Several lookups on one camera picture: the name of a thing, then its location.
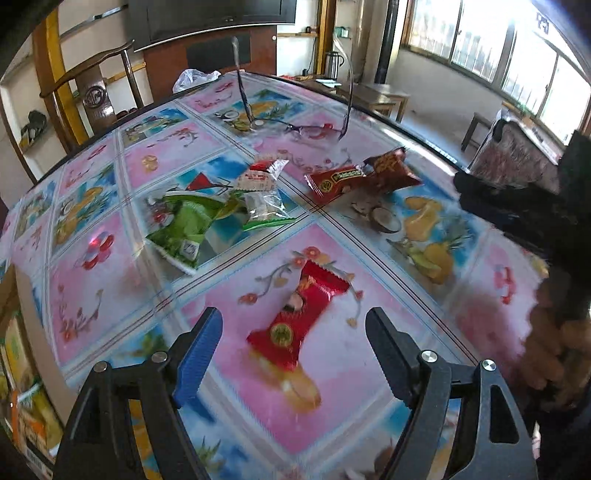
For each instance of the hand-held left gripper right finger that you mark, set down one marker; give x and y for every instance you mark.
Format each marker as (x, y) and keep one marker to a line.
(388, 350)

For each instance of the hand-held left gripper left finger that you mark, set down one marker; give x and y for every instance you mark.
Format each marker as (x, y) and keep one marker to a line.
(198, 360)

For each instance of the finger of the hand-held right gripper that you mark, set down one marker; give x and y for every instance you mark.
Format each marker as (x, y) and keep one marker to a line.
(475, 196)

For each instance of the dark brown red packet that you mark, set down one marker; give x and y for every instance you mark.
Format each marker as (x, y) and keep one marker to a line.
(392, 173)

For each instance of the red candy packet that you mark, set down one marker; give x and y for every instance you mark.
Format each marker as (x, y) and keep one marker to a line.
(300, 314)

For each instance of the green snack packet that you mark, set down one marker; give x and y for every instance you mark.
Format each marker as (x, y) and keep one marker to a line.
(184, 226)

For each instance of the red packet gold label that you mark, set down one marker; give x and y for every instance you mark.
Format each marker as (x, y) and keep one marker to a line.
(337, 182)

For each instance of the cardboard box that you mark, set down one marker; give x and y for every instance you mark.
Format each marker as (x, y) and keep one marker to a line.
(39, 350)

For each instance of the clear snack packet red label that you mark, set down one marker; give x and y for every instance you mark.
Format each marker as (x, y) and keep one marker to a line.
(261, 194)

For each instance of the person's right hand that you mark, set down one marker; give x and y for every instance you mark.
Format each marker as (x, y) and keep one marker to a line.
(545, 355)

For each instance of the floral armchair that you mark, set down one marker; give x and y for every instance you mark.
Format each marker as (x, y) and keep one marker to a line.
(512, 152)

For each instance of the wooden stool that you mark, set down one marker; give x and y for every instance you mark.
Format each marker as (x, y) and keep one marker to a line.
(378, 94)
(478, 124)

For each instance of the printed tablecloth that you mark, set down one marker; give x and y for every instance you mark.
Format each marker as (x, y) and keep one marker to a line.
(115, 295)

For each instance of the window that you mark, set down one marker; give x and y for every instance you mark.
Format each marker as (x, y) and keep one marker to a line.
(480, 37)

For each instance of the eyeglasses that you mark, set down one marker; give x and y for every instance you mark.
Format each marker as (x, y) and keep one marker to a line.
(318, 131)

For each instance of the white floor air conditioner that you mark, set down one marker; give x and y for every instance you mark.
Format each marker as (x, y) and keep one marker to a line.
(387, 41)

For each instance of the low wooden table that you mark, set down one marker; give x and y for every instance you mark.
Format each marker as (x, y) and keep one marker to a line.
(318, 84)

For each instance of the metal kettle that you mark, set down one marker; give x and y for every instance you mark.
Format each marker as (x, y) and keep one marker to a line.
(333, 64)

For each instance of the wooden chair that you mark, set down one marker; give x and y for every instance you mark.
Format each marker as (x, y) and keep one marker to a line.
(97, 101)

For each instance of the white plastic bag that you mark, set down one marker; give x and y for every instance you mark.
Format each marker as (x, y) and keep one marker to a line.
(194, 78)

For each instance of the dark grey bundle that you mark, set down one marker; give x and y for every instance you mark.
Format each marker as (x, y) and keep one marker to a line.
(33, 129)

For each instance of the black television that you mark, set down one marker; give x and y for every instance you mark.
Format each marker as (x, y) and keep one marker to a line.
(207, 18)

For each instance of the wooden wall shelving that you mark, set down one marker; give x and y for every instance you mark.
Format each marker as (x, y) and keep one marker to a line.
(51, 50)
(325, 27)

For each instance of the wooden television wall panel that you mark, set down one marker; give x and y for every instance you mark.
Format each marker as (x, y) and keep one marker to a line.
(166, 69)

